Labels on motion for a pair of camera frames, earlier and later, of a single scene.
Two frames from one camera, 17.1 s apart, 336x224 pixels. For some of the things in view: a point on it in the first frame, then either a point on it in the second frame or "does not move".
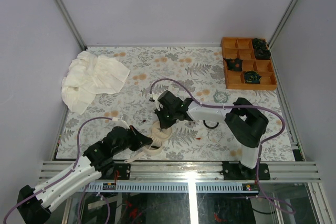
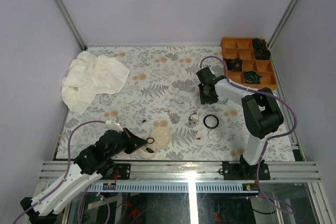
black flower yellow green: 252,76 does not move
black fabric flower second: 262,53 does not move
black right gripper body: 167,116 to 205,98
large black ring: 210,127 does not move
